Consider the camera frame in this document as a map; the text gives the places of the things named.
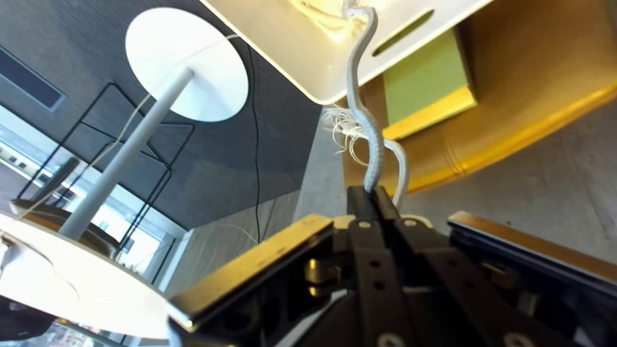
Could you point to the floor vent grille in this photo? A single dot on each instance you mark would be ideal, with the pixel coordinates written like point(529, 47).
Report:
point(29, 80)

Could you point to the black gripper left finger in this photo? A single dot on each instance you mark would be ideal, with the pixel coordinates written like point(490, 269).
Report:
point(369, 276)

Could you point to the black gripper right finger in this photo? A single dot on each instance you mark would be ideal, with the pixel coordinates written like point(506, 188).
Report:
point(444, 290)

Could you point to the white round table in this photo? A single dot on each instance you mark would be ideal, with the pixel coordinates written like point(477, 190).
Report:
point(185, 64)

